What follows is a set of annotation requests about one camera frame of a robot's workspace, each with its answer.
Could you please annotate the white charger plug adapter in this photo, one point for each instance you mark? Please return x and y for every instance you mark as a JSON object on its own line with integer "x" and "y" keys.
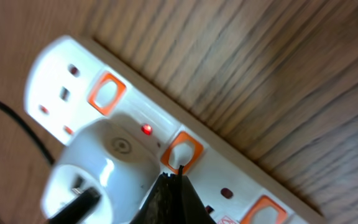
{"x": 106, "y": 157}

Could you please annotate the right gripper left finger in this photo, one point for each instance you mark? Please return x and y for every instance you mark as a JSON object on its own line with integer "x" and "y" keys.
{"x": 157, "y": 208}

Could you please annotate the white power strip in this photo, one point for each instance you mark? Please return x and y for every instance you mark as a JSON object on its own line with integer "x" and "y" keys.
{"x": 74, "y": 83}

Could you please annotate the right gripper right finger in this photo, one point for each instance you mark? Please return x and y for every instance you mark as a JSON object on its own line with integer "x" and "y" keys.
{"x": 192, "y": 208}

